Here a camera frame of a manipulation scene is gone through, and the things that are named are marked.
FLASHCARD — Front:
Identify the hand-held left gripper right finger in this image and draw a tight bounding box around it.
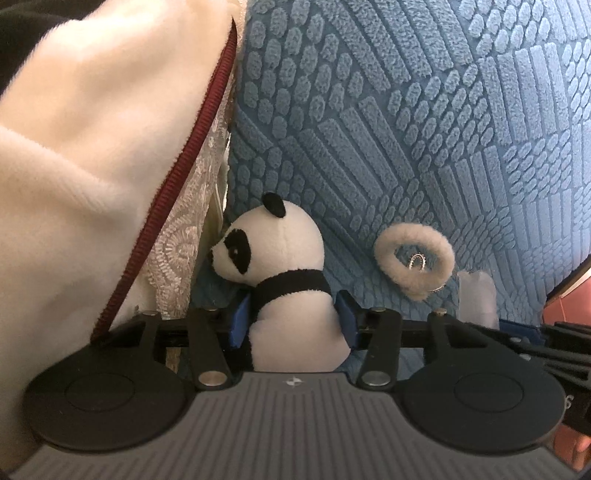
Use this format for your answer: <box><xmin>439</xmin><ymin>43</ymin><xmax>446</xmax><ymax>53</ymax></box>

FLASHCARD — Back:
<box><xmin>335</xmin><ymin>291</ymin><xmax>502</xmax><ymax>391</ymax></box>

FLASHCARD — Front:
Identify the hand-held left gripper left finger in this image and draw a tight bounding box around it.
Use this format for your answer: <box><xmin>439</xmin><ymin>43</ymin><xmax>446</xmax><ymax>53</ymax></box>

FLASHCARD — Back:
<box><xmin>92</xmin><ymin>293</ymin><xmax>254</xmax><ymax>389</ymax></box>

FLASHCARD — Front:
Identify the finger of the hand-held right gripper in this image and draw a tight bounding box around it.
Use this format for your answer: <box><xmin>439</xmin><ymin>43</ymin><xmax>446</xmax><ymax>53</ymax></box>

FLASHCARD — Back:
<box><xmin>501</xmin><ymin>320</ymin><xmax>591</xmax><ymax>352</ymax></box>
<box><xmin>522</xmin><ymin>350</ymin><xmax>591</xmax><ymax>385</ymax></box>

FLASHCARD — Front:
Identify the pink cardboard box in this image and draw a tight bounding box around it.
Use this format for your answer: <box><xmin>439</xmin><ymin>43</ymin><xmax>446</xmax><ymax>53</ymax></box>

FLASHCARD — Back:
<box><xmin>541</xmin><ymin>277</ymin><xmax>591</xmax><ymax>467</ymax></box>

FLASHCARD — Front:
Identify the panda plush toy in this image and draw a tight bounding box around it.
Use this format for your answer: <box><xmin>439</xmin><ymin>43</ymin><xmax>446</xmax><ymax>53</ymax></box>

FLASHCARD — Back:
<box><xmin>210</xmin><ymin>193</ymin><xmax>352</xmax><ymax>372</ymax></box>

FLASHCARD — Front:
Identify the clear crumpled plastic wrap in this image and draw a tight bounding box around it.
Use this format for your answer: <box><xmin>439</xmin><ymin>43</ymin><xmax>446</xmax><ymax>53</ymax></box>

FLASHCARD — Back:
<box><xmin>456</xmin><ymin>270</ymin><xmax>500</xmax><ymax>329</ymax></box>

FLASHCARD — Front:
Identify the beige lace cloth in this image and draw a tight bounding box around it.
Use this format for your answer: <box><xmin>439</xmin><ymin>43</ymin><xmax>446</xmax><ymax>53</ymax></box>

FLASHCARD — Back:
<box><xmin>139</xmin><ymin>60</ymin><xmax>234</xmax><ymax>370</ymax></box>

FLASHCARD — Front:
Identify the blue textured chair cover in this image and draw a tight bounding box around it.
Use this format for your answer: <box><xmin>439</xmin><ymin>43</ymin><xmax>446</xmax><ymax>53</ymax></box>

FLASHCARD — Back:
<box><xmin>189</xmin><ymin>0</ymin><xmax>591</xmax><ymax>370</ymax></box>

